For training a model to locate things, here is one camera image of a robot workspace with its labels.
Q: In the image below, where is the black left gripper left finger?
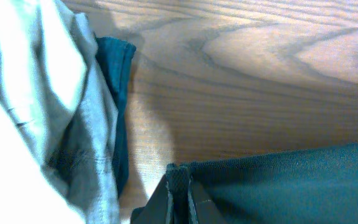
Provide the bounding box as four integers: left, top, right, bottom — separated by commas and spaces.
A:
130, 175, 170, 224

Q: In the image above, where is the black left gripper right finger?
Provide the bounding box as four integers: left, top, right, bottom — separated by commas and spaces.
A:
188, 180, 226, 224

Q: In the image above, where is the black t-shirt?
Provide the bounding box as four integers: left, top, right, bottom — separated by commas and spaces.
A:
166, 144, 358, 223

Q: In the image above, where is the white folded shirt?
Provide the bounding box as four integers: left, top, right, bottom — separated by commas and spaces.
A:
0, 104, 85, 224

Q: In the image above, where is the navy folded garment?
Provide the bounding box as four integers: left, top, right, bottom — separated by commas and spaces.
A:
96, 37, 136, 195

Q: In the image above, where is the olive grey folded garment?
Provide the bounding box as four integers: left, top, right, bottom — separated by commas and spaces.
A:
0, 0, 119, 223

